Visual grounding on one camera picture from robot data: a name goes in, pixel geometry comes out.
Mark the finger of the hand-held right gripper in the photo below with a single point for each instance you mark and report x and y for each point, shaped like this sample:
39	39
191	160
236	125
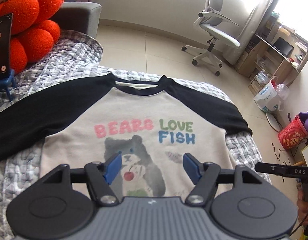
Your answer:
268	167

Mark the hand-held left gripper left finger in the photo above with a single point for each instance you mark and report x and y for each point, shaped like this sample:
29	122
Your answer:
114	166

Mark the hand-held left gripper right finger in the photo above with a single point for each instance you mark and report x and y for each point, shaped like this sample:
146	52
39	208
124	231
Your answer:
191	166

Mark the beige and black sweatshirt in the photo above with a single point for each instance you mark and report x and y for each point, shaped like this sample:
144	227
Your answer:
144	110

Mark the person's right hand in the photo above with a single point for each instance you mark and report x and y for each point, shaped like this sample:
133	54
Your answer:
307	210

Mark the red printed bucket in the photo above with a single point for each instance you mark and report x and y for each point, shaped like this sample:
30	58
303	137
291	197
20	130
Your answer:
292	135

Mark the white round board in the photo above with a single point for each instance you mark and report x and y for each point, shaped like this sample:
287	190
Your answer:
272	121

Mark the white paper shopping bag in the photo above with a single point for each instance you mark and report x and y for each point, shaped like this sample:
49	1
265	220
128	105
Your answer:
267	96

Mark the clear plastic bag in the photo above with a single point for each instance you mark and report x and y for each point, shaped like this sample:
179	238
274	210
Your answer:
282	91

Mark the wooden desk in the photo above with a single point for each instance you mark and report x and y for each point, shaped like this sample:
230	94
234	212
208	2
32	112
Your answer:
283	70

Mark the grey patterned quilt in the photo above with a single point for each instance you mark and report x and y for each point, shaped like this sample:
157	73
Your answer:
76	52

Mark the black monitor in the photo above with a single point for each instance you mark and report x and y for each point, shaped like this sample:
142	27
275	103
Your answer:
283	47

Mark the grey office chair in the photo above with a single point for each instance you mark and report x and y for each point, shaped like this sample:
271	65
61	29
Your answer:
218	32

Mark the beige curtain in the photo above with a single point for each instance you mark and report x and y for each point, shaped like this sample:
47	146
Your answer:
256	17

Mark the grey sofa armrest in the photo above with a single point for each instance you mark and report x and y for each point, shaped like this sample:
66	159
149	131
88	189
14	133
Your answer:
76	17

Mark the black smartphone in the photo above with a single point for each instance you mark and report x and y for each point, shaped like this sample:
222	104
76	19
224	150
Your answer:
2	45

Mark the orange plush cushion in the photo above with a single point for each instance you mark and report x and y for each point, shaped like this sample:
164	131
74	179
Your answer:
26	10

